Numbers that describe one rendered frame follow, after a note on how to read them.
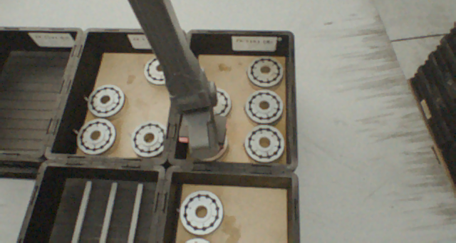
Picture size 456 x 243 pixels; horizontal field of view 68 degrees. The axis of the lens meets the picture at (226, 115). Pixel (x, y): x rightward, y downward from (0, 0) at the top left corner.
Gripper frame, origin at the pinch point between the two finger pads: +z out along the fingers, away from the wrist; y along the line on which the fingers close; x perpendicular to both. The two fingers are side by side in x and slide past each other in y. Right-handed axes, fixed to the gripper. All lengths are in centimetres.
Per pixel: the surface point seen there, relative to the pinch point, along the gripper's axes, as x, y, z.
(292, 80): 16.9, 19.8, -6.7
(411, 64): 95, 98, 83
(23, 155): -11.7, -42.0, -4.0
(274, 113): 10.4, 16.7, 0.5
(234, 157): -2.2, 7.8, 3.8
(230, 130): 5.4, 5.6, 3.9
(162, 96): 13.4, -15.3, 4.9
